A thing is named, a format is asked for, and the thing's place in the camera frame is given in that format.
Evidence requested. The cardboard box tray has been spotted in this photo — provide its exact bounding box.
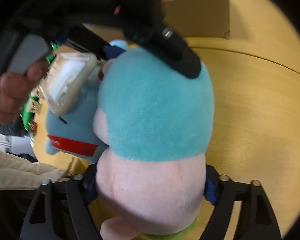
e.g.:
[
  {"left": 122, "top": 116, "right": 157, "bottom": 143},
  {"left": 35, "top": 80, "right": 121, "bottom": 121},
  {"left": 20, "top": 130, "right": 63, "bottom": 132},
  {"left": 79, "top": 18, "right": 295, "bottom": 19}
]
[{"left": 89, "top": 0, "right": 230, "bottom": 40}]

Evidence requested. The teal pink pig plush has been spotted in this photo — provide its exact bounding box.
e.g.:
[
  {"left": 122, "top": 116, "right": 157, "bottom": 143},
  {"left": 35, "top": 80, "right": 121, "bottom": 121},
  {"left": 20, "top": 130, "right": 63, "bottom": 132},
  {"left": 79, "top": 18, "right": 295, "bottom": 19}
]
[{"left": 93, "top": 47, "right": 214, "bottom": 239}]

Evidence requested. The blue rabbit plush toy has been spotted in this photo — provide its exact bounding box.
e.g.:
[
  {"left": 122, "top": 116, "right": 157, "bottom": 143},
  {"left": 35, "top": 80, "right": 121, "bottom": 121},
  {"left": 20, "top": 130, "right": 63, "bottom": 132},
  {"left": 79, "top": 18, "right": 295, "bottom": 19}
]
[{"left": 44, "top": 39, "right": 131, "bottom": 164}]

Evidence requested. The person's hand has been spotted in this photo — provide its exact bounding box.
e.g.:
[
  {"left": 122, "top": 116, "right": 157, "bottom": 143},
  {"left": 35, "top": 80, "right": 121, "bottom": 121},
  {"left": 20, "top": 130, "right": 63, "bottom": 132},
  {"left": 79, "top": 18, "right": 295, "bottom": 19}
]
[{"left": 0, "top": 60, "right": 48, "bottom": 125}]

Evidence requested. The white phone case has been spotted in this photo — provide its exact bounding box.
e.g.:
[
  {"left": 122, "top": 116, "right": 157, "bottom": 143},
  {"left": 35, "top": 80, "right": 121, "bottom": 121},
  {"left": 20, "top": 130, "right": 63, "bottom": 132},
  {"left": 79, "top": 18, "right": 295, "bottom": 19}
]
[{"left": 39, "top": 52, "right": 97, "bottom": 115}]

